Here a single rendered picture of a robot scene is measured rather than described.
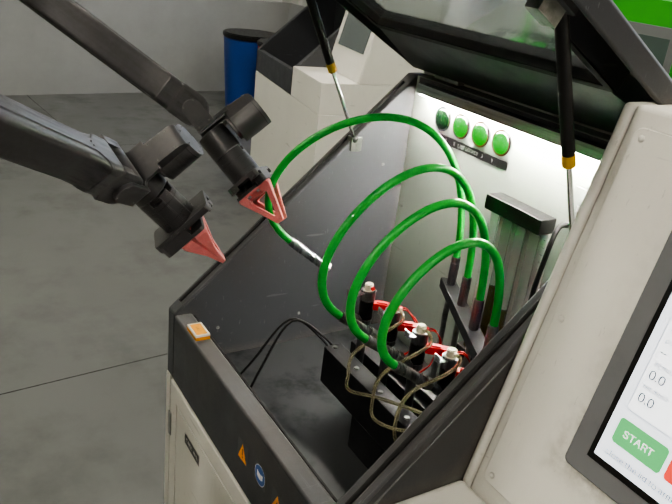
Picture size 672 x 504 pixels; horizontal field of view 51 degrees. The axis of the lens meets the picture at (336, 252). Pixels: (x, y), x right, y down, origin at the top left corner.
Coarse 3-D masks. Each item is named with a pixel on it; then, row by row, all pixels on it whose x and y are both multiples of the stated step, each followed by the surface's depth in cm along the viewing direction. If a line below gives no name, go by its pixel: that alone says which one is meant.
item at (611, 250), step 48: (624, 144) 92; (624, 192) 90; (576, 240) 96; (624, 240) 90; (576, 288) 95; (624, 288) 89; (528, 336) 100; (576, 336) 94; (528, 384) 99; (576, 384) 93; (528, 432) 98; (480, 480) 105; (528, 480) 98; (576, 480) 92
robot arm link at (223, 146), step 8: (224, 120) 127; (208, 128) 129; (216, 128) 126; (224, 128) 127; (232, 128) 128; (208, 136) 126; (216, 136) 126; (224, 136) 127; (232, 136) 128; (240, 136) 128; (208, 144) 127; (216, 144) 126; (224, 144) 126; (232, 144) 127; (208, 152) 128; (216, 152) 127; (224, 152) 126; (216, 160) 128
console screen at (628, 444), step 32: (640, 320) 86; (640, 352) 86; (608, 384) 89; (640, 384) 85; (608, 416) 88; (640, 416) 85; (576, 448) 92; (608, 448) 88; (640, 448) 85; (608, 480) 88; (640, 480) 84
